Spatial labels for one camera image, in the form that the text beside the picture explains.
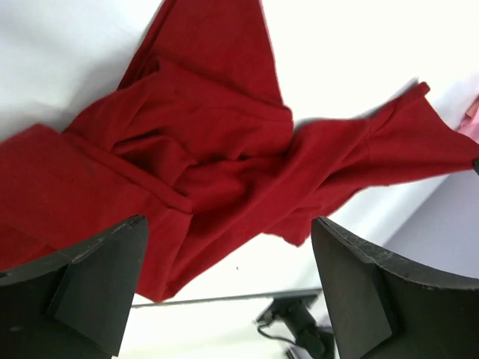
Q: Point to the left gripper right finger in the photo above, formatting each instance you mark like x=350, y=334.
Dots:
x=384, y=305

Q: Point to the metal rail at front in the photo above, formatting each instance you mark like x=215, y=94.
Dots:
x=224, y=299

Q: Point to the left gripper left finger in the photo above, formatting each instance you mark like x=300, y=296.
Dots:
x=74, y=303

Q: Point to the red t shirt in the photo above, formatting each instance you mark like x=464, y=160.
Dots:
x=197, y=139

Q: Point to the pink t shirt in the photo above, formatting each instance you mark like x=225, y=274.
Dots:
x=469, y=125

